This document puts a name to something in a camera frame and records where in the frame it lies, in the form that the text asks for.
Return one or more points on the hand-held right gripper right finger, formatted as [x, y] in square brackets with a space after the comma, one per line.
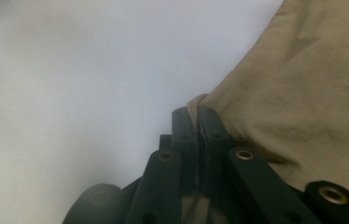
[213, 140]

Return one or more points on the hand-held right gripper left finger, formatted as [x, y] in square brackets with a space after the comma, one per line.
[186, 140]

